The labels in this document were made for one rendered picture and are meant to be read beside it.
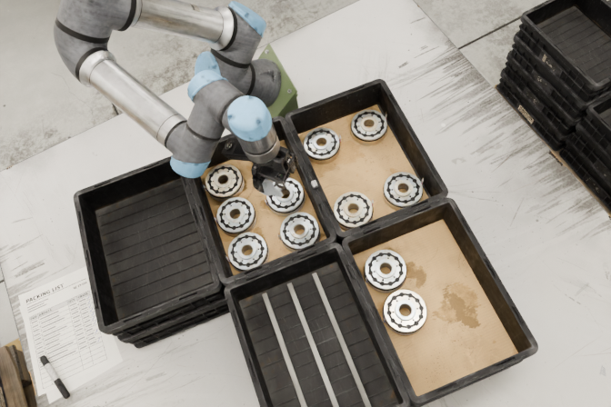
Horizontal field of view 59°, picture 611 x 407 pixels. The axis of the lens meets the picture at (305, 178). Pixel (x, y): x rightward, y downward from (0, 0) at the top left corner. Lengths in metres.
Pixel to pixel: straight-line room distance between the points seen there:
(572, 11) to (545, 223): 1.05
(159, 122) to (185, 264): 0.46
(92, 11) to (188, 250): 0.63
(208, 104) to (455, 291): 0.75
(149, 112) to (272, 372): 0.66
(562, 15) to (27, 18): 2.77
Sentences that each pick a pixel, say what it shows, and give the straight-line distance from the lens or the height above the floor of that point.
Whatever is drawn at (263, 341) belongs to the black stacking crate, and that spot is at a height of 0.83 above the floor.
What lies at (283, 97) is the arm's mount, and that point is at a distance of 1.63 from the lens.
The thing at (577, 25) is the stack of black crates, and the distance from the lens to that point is 2.40.
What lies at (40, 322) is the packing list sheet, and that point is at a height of 0.70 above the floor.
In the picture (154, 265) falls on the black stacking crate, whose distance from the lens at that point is 1.50.
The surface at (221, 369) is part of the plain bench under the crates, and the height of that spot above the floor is 0.70.
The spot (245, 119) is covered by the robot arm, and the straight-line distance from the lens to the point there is 0.99.
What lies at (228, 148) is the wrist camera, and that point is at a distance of 1.21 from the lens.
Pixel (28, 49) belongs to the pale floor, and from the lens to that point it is 3.40.
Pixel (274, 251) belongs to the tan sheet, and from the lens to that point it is 1.42.
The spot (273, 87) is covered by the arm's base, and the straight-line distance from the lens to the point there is 1.62.
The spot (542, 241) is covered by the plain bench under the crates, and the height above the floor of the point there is 0.70.
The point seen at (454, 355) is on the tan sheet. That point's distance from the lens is 1.36.
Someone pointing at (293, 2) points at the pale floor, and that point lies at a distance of 3.09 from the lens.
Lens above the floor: 2.16
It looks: 62 degrees down
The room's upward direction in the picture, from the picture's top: 11 degrees counter-clockwise
